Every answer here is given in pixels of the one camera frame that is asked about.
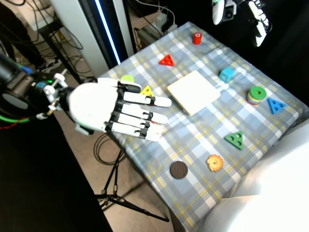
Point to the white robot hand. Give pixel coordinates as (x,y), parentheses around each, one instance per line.
(91,106)
(217,13)

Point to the blue block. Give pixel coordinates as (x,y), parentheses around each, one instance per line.
(227,75)

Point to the red cylinder block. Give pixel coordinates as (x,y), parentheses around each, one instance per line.
(197,38)

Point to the green round toy cookie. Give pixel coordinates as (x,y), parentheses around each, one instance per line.
(127,78)

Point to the yellow triangle with holes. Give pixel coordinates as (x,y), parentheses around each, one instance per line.
(143,93)

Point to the white power strip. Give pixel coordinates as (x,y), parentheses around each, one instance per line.
(161,19)

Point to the white column with blue light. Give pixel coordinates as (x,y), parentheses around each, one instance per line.
(79,36)

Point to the red triangle with holes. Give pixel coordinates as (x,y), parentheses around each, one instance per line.
(162,62)

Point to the small white table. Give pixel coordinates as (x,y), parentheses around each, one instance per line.
(193,93)

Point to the stacked coloured rings toy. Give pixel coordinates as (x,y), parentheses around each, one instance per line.
(258,93)

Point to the black tripod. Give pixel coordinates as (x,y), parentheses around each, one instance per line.
(108,197)

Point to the person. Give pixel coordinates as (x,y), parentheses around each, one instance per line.
(17,36)

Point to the brown round toy cookie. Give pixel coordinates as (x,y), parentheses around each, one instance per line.
(178,169)

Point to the blue triangle with holes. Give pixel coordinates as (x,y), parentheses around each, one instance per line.
(276,105)

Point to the blue plaid table cloth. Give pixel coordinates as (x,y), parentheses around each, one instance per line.
(205,125)

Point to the green triangle with holes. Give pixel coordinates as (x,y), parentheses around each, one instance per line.
(236,139)

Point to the yellow flower toy cookie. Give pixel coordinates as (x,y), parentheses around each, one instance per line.
(212,166)

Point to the black frame desk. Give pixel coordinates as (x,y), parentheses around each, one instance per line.
(48,29)

